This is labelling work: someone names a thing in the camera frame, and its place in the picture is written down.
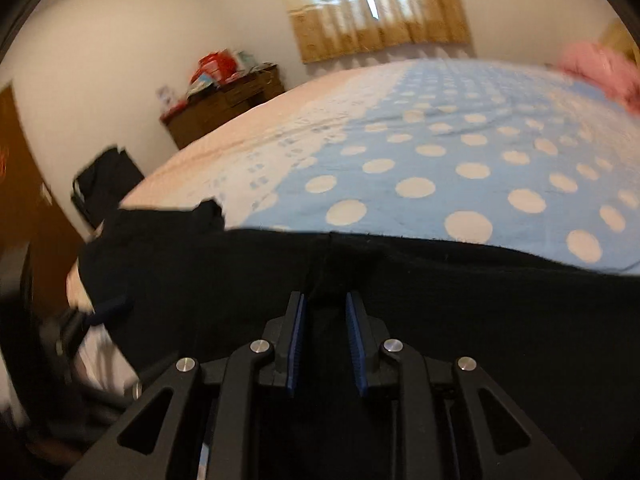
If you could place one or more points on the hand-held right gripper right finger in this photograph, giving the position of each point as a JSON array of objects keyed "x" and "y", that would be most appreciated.
[{"x": 356, "y": 345}]

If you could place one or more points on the bed with polka-dot sheet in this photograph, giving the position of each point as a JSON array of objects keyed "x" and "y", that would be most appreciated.
[{"x": 425, "y": 125}]

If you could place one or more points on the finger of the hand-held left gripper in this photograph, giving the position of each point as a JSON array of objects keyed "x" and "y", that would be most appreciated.
[
  {"x": 134, "y": 391},
  {"x": 110, "y": 310}
]

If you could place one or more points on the black folding chair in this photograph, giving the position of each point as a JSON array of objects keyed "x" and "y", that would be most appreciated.
[{"x": 107, "y": 180}]

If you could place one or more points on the cream wooden headboard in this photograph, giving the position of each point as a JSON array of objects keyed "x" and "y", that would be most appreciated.
[{"x": 620, "y": 40}]

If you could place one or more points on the pink floral quilt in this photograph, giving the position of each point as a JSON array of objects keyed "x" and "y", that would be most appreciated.
[{"x": 595, "y": 67}]

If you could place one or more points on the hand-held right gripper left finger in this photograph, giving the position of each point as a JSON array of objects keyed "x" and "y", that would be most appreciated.
[{"x": 296, "y": 345}]

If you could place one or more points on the black pants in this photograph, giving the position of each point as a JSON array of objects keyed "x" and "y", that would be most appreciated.
[{"x": 500, "y": 320}]

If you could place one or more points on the brown wooden desk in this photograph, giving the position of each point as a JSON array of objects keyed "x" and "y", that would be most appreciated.
[{"x": 220, "y": 110}]

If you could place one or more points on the brown wooden door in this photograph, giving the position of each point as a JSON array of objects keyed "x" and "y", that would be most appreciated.
[{"x": 30, "y": 200}]

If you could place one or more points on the red gift bags pile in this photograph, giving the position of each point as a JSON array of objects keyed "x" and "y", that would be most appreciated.
[{"x": 215, "y": 70}]

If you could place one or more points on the beige patterned curtain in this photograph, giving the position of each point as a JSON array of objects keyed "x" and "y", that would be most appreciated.
[{"x": 380, "y": 25}]

